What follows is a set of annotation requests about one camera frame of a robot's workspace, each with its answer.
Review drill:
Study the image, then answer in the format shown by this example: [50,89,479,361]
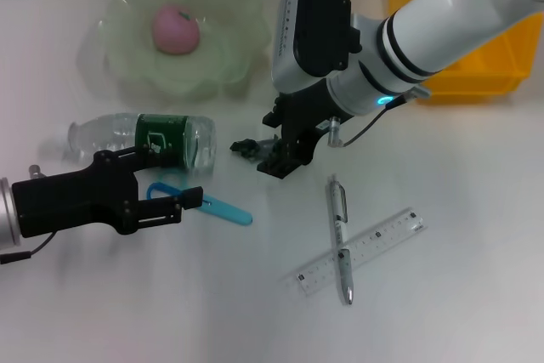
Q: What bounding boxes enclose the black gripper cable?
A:
[326,87,431,148]
[0,232,57,265]

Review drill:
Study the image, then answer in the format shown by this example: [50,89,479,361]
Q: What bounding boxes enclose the grey ballpoint pen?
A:
[330,173,354,307]

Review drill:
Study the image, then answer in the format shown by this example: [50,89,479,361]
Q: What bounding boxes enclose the green plastic wrapper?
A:
[229,135,282,163]

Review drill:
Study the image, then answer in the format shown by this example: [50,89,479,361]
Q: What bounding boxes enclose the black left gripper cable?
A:
[0,232,57,265]

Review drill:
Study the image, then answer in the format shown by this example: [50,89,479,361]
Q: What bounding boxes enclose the clear plastic ruler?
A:
[280,206,429,298]

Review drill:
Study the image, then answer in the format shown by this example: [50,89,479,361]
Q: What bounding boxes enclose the clear water bottle green label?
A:
[54,112,218,176]

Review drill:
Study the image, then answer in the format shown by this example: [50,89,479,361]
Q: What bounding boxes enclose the yellow plastic bin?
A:
[388,0,535,105]

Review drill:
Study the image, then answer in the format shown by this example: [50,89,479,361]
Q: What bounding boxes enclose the green glass fruit plate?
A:
[99,0,273,105]

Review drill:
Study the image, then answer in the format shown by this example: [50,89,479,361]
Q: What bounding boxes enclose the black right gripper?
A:
[257,80,341,180]

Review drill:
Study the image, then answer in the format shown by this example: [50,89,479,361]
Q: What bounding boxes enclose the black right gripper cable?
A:
[326,87,431,148]

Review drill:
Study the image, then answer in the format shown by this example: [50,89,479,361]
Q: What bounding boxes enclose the pink toy peach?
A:
[151,3,201,56]

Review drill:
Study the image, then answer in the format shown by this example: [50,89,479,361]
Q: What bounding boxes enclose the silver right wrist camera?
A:
[271,0,363,94]

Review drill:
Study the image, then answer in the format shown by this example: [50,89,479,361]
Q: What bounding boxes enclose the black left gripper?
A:
[11,144,204,239]

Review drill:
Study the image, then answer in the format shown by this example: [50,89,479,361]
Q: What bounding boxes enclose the blue scissors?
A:
[146,172,255,227]

